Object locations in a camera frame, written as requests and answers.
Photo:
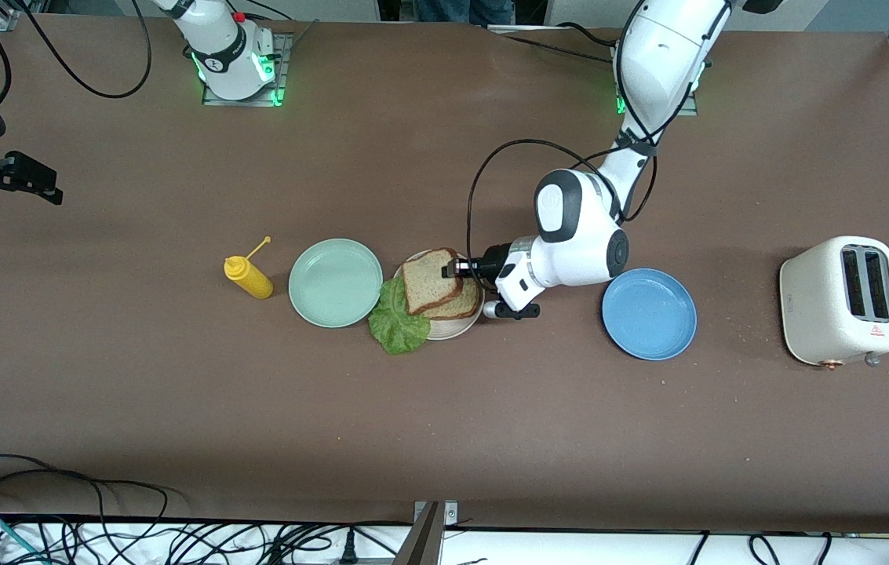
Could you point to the blue plate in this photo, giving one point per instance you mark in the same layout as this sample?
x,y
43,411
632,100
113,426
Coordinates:
x,y
648,314

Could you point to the mint green plate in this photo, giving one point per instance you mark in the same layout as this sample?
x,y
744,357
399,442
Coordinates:
x,y
334,282

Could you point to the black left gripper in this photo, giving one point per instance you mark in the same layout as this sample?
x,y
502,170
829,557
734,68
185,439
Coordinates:
x,y
493,257

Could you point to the white two-slot toaster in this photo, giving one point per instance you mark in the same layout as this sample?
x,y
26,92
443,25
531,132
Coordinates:
x,y
813,306

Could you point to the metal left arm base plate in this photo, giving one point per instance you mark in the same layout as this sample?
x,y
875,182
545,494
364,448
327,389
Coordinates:
x,y
691,106

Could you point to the person in blue jeans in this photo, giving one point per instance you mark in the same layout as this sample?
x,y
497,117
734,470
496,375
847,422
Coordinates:
x,y
460,9

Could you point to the yellow mustard squeeze bottle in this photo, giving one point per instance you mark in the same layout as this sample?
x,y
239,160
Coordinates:
x,y
252,281

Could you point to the brown bread slice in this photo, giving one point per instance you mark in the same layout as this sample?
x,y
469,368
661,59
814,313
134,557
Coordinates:
x,y
464,306
428,282

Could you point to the black power plug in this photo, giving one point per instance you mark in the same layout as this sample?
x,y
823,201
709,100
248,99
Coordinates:
x,y
348,549

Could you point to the beige plate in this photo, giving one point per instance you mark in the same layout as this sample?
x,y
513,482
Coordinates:
x,y
444,329

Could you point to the metal table bracket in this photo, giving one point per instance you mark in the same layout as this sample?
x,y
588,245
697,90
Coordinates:
x,y
428,541

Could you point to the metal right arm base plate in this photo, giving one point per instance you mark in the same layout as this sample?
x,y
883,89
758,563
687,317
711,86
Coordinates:
x,y
240,102

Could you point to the green lettuce leaf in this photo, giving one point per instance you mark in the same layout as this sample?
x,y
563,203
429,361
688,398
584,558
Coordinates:
x,y
397,326

